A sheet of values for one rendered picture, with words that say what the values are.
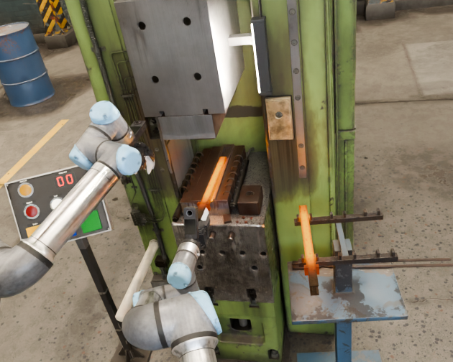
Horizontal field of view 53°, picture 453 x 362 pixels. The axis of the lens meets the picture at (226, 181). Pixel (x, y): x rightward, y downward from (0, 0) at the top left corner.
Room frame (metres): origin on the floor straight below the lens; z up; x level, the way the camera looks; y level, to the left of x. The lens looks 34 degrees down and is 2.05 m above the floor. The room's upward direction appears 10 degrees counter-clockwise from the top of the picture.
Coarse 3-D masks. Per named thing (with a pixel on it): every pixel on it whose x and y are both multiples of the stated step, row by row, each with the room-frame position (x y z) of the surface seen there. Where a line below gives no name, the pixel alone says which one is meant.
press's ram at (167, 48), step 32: (128, 0) 1.50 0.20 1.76; (160, 0) 1.47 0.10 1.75; (192, 0) 1.44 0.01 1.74; (224, 0) 1.64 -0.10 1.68; (128, 32) 1.51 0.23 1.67; (160, 32) 1.48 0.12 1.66; (192, 32) 1.45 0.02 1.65; (224, 32) 1.58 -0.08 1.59; (160, 64) 1.48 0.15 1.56; (192, 64) 1.45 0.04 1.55; (224, 64) 1.51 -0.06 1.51; (160, 96) 1.49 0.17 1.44; (192, 96) 1.46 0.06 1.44; (224, 96) 1.45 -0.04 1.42
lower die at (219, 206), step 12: (228, 144) 1.86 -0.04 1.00; (204, 156) 1.83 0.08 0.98; (216, 156) 1.79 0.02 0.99; (228, 156) 1.76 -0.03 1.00; (204, 168) 1.71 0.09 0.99; (228, 168) 1.67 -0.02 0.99; (192, 180) 1.64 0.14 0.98; (204, 180) 1.61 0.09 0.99; (192, 192) 1.55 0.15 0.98; (204, 192) 1.51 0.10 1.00; (216, 192) 1.49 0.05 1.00; (228, 192) 1.49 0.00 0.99; (180, 204) 1.50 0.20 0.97; (192, 204) 1.48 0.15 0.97; (216, 204) 1.45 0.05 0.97; (228, 204) 1.44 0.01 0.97
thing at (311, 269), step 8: (304, 208) 1.32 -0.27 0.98; (304, 216) 1.28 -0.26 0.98; (304, 224) 1.23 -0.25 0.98; (304, 232) 1.19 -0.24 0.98; (304, 240) 1.15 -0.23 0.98; (304, 248) 1.12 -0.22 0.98; (312, 248) 1.11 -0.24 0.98; (312, 256) 1.07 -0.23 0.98; (312, 264) 1.03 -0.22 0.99; (304, 272) 1.03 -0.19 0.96; (312, 272) 0.99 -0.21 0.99; (312, 280) 0.96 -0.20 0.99; (312, 288) 0.94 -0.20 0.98
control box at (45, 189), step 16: (32, 176) 1.53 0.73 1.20; (48, 176) 1.53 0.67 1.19; (64, 176) 1.53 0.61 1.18; (80, 176) 1.53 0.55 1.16; (16, 192) 1.50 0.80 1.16; (32, 192) 1.50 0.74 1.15; (48, 192) 1.50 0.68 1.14; (64, 192) 1.50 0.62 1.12; (16, 208) 1.47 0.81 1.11; (48, 208) 1.47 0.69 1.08; (96, 208) 1.47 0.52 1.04; (16, 224) 1.44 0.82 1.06; (32, 224) 1.43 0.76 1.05; (112, 224) 1.48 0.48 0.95
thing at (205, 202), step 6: (222, 162) 1.69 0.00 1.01; (216, 168) 1.65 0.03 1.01; (222, 168) 1.66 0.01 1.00; (216, 174) 1.60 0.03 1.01; (210, 180) 1.56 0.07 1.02; (216, 180) 1.56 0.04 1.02; (210, 186) 1.52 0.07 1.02; (216, 186) 1.54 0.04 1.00; (210, 192) 1.47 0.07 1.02; (204, 198) 1.44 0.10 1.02; (210, 198) 1.44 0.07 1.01; (198, 204) 1.40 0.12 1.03; (204, 204) 1.39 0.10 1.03; (198, 210) 1.35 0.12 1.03; (198, 216) 1.32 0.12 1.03
